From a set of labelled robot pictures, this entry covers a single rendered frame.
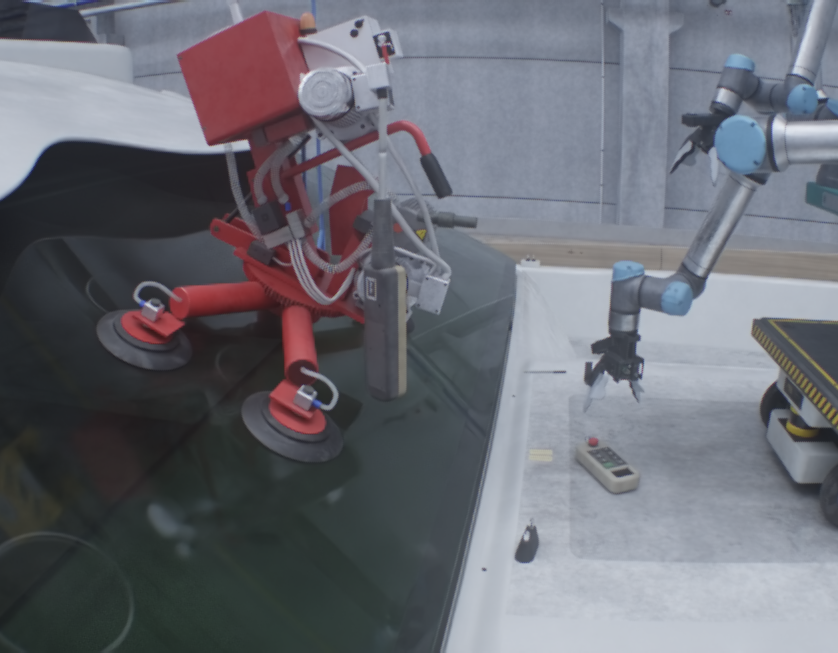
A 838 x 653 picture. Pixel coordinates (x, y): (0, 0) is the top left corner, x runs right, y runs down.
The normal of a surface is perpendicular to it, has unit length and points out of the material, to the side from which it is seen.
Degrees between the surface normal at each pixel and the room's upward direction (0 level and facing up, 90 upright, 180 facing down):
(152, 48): 90
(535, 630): 3
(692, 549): 0
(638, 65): 90
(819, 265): 90
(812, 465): 90
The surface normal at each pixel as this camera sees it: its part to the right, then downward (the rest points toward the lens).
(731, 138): -0.77, 0.22
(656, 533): 0.00, -0.95
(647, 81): -0.18, 0.31
